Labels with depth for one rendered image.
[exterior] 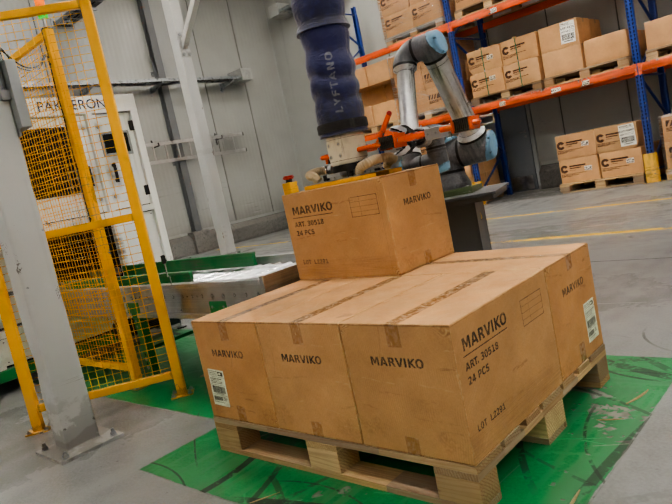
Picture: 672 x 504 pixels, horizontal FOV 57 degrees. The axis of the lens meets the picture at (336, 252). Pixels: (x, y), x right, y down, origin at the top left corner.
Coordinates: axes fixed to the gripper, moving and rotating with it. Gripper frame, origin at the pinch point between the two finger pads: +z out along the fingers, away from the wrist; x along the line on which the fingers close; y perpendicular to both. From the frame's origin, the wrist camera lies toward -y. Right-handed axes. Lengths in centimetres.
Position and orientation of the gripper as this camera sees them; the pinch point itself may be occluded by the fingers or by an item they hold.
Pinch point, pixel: (395, 140)
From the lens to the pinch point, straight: 260.8
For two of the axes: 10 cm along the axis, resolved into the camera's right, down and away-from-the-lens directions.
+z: -6.6, 2.3, -7.2
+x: -2.0, -9.7, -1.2
